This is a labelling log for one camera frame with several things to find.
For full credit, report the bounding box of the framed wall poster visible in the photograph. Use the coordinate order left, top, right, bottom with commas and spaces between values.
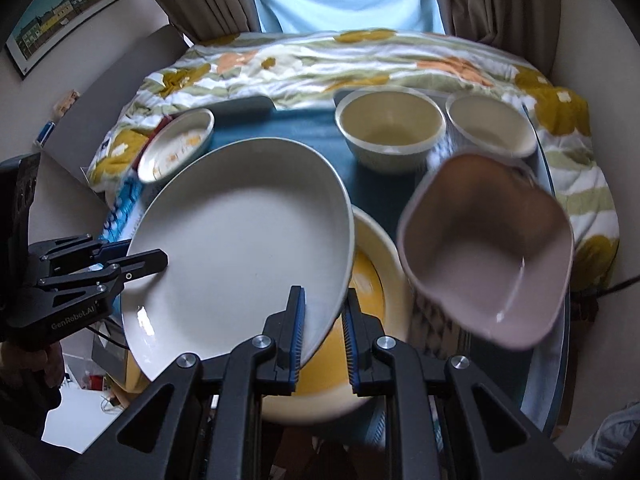
4, 0, 125, 81

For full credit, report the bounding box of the floral blanket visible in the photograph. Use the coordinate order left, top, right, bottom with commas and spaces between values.
87, 29, 621, 291

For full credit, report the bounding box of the blue tablecloth with patterned border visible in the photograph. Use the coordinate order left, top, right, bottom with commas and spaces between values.
97, 105, 571, 441

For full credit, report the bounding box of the person's left hand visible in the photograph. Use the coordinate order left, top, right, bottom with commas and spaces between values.
0, 340, 67, 398

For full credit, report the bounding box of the small beige box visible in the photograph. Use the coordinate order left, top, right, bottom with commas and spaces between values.
54, 89, 81, 118

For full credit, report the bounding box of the large grey-white plate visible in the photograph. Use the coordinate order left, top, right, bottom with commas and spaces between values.
120, 137, 356, 383

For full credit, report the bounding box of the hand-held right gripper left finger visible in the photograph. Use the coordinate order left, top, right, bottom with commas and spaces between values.
65, 285, 307, 480

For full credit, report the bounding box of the large cream bowl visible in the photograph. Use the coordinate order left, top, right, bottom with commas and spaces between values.
334, 86, 447, 175

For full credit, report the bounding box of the person's grey clothing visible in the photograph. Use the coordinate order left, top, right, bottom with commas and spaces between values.
570, 400, 640, 480

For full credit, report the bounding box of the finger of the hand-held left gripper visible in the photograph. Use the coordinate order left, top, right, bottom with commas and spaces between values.
35, 248, 169, 293
27, 234, 132, 273

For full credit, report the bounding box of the black cable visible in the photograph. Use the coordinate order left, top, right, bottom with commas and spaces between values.
582, 274, 640, 302

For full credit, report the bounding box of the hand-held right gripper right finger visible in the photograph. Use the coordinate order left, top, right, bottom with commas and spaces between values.
341, 287, 571, 480

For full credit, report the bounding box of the pink square bowl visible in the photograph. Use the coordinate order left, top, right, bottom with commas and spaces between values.
396, 152, 576, 351

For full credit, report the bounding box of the white bowl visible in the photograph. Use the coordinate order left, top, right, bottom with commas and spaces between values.
445, 91, 540, 161

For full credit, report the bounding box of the cream plate with duck print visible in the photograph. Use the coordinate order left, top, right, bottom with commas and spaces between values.
136, 108, 216, 184

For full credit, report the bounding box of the white board panel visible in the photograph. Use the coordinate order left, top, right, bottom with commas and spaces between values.
42, 25, 187, 201

